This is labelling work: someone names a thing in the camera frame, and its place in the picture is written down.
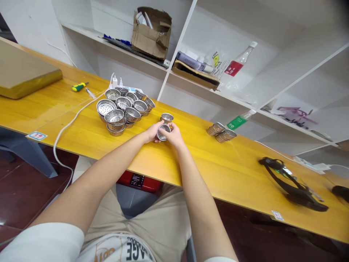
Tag white power strip with chargers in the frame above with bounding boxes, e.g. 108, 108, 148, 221
109, 72, 144, 95

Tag torn cardboard box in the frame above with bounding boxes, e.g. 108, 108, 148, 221
131, 6, 173, 61

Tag pile of perforated steel cups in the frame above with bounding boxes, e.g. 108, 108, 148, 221
96, 87, 156, 137

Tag gold wrapped flat box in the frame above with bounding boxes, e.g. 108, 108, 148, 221
0, 40, 64, 100

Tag clear bottle with green label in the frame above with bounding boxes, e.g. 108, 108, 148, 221
226, 109, 257, 131

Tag grey chair seat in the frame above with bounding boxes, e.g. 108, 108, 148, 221
115, 182, 165, 220

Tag person's right hand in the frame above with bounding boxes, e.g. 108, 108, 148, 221
164, 122, 185, 150

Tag person's left hand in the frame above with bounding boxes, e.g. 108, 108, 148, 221
144, 123, 165, 144

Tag short nested stack of strainers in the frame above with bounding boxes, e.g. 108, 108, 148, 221
215, 128, 237, 143
206, 122, 226, 136

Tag flat cardboard tray with items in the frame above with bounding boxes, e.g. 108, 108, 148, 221
171, 51, 221, 92

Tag black head strap device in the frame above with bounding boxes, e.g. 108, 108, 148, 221
258, 156, 329, 213

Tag dark rounded object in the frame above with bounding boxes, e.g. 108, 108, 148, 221
331, 185, 349, 204

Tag person's body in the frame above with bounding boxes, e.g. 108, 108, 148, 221
76, 232, 157, 262

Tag long white power cable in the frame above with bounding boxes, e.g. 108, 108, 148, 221
53, 89, 113, 193

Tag grey plastic stool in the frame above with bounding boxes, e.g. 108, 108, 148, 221
0, 126, 60, 179

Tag plain white power strip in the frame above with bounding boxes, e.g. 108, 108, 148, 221
293, 156, 332, 174

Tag clear bottle with red label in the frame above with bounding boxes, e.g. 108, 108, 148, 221
222, 41, 258, 82

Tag white shelf unit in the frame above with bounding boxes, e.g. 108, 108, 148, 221
51, 0, 349, 164

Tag red box with black label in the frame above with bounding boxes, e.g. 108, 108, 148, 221
116, 170, 162, 195

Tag person's legs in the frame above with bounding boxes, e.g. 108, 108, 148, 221
71, 157, 191, 262

